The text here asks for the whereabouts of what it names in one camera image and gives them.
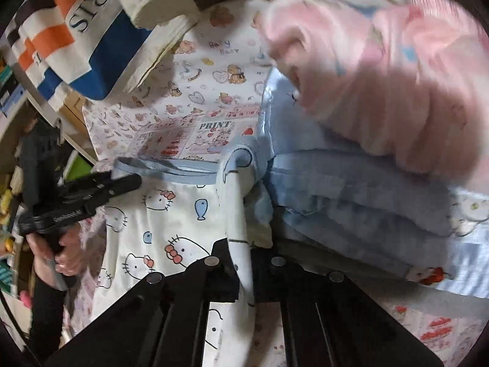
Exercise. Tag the person's left forearm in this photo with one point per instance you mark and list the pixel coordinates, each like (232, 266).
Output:
(47, 313)

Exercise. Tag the green storage box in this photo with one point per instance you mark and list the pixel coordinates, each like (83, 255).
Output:
(80, 170)

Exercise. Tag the person's left hand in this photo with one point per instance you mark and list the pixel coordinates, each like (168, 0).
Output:
(67, 262)

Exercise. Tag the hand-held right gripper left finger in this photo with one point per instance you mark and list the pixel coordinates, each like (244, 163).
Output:
(198, 286)

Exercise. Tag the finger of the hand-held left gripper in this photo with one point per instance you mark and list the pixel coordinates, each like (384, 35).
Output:
(122, 185)

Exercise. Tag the printed bed sheet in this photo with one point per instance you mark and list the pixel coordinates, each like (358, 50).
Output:
(198, 95)

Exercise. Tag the blue satin garment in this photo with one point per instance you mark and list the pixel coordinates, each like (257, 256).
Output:
(468, 271)

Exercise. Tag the pink garment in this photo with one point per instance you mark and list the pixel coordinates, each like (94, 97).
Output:
(382, 103)

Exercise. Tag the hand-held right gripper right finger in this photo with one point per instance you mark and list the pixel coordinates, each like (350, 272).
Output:
(282, 286)

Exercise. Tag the striped curtain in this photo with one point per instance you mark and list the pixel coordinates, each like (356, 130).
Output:
(114, 46)

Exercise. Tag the white cat-print pants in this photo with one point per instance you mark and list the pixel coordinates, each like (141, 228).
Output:
(172, 218)

